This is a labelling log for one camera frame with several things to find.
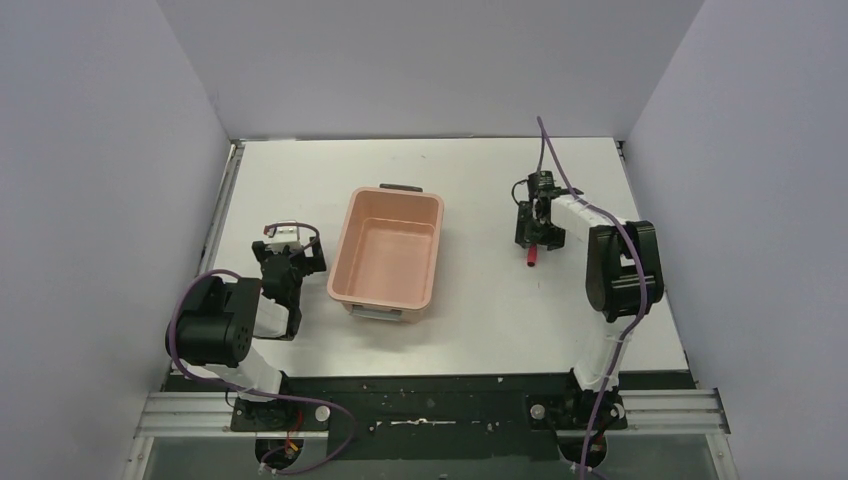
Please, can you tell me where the red handled screwdriver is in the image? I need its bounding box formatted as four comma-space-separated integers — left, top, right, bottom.
526, 245, 538, 267

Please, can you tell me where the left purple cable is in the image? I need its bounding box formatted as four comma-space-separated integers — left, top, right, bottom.
165, 221, 358, 477

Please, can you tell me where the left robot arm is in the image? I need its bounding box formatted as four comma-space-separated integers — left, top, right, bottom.
165, 236, 327, 430

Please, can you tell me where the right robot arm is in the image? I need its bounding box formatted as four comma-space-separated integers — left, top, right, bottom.
514, 170, 664, 427

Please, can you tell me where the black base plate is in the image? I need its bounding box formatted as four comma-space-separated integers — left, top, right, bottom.
157, 371, 695, 470

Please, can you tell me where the aluminium rail frame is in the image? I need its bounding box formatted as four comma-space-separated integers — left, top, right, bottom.
122, 138, 739, 479

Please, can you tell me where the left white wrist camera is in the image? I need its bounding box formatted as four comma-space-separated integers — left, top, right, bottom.
265, 225, 301, 253

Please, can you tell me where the pink plastic bin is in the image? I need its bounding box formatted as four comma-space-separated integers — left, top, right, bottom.
327, 184, 444, 323

